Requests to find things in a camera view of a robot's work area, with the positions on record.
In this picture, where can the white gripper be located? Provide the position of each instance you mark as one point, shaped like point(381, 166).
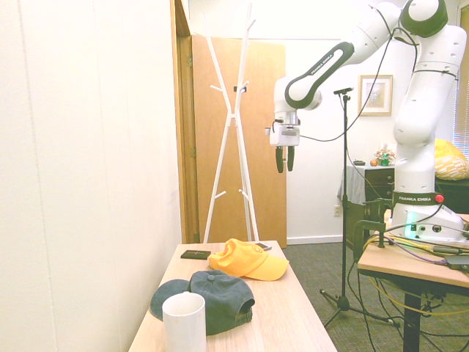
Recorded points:
point(286, 135)

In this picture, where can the yellow baseball cap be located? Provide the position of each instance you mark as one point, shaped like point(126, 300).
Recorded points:
point(249, 264)

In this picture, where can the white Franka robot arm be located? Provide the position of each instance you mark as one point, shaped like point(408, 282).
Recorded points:
point(421, 110)

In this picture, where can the dark blue-grey baseball cap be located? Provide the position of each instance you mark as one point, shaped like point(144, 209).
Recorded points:
point(216, 293)

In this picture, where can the white wooden coat rack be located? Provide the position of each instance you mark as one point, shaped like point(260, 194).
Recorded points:
point(231, 117)

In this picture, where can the grey draped cloth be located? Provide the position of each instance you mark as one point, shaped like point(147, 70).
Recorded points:
point(351, 183)

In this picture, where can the small black bowl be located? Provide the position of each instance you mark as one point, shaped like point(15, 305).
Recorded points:
point(358, 161)

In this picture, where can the black tripod stand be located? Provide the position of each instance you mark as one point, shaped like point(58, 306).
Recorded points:
point(344, 220)

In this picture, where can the small white phone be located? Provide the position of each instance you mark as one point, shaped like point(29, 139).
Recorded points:
point(263, 246)

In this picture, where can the orange fruit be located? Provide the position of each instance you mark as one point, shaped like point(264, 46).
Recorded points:
point(373, 163)

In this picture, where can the dark wooden dresser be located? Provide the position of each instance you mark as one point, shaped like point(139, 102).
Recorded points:
point(379, 183)

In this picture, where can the small green ornament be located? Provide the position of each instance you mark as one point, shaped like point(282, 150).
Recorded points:
point(385, 161)

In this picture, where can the pale flower decoration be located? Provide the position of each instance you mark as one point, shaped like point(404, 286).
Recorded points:
point(384, 149)

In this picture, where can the dark metal table clamp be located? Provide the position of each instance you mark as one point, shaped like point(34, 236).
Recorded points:
point(368, 223)

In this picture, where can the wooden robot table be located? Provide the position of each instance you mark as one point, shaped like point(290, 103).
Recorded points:
point(399, 265)

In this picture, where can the red round knob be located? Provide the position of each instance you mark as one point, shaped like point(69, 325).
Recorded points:
point(439, 198)

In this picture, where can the black low cabinet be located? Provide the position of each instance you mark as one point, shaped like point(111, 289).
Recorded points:
point(452, 194)

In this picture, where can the white ceramic mug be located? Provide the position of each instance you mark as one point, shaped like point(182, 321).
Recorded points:
point(184, 326)

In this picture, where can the window blinds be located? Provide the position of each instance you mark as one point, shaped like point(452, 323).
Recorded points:
point(462, 73)

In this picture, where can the black flat box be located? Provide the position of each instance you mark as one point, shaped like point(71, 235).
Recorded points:
point(458, 262)

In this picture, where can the small wrist camera box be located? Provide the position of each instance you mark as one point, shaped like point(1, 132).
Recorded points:
point(268, 130)

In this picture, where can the white wall outlet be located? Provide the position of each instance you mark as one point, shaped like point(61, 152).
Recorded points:
point(337, 211)

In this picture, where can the black camera on stand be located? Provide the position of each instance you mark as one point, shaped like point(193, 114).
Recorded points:
point(343, 90)

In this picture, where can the brown wooden door frame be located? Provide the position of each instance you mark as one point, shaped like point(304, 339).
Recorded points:
point(185, 146)

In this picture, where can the framed wall picture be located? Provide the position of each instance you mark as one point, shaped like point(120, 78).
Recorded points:
point(375, 95)

